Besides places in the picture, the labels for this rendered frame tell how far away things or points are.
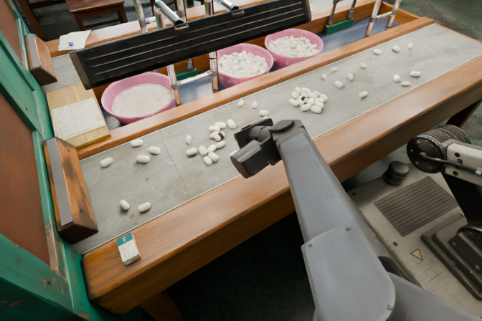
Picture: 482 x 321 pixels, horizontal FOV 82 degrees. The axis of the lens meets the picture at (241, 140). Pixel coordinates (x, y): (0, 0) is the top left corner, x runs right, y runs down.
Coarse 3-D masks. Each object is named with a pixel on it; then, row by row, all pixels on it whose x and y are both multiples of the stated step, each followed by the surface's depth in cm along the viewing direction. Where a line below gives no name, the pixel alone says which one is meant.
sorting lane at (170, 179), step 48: (384, 48) 129; (432, 48) 129; (480, 48) 129; (288, 96) 105; (336, 96) 105; (384, 96) 105; (144, 144) 88; (192, 144) 88; (96, 192) 76; (144, 192) 76; (192, 192) 76; (96, 240) 67
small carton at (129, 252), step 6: (126, 234) 64; (132, 234) 64; (120, 240) 63; (126, 240) 63; (132, 240) 63; (120, 246) 62; (126, 246) 62; (132, 246) 62; (120, 252) 61; (126, 252) 61; (132, 252) 61; (138, 252) 62; (126, 258) 60; (132, 258) 60; (138, 258) 62; (126, 264) 61
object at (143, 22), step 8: (136, 0) 91; (176, 0) 99; (136, 8) 93; (184, 8) 102; (184, 16) 104; (144, 24) 98; (192, 64) 120; (176, 72) 120; (184, 72) 120; (192, 72) 121; (160, 80) 116; (176, 80) 119
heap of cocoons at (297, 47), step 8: (280, 40) 135; (288, 40) 135; (296, 40) 134; (304, 40) 135; (272, 48) 128; (280, 48) 129; (288, 48) 128; (296, 48) 130; (304, 48) 128; (312, 48) 128; (288, 56) 125; (296, 56) 125; (304, 56) 125
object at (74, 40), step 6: (90, 30) 134; (60, 36) 132; (66, 36) 131; (72, 36) 131; (78, 36) 131; (84, 36) 131; (60, 42) 127; (66, 42) 127; (72, 42) 126; (78, 42) 127; (84, 42) 127; (60, 48) 123; (66, 48) 124; (72, 48) 124; (78, 48) 124
